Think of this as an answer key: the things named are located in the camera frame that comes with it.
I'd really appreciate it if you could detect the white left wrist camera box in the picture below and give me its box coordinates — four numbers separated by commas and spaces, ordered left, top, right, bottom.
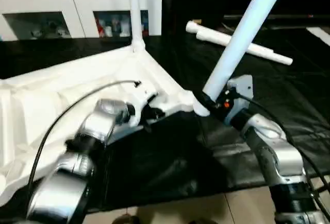
126, 86, 158, 128

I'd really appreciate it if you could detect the white glass door cabinet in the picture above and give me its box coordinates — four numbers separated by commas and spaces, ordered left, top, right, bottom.
0, 0, 163, 40

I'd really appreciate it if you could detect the red bottle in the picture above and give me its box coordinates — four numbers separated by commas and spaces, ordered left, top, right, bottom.
96, 19, 105, 37

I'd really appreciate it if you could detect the black work mat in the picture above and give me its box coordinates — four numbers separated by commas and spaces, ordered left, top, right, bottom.
0, 26, 330, 219

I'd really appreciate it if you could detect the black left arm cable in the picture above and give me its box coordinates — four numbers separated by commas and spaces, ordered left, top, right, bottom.
28, 80, 142, 199

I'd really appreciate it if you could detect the white bottle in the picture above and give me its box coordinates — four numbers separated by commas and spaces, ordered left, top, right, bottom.
113, 21, 123, 37

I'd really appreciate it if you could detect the white plastic table top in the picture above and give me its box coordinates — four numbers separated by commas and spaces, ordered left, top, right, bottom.
0, 44, 209, 206

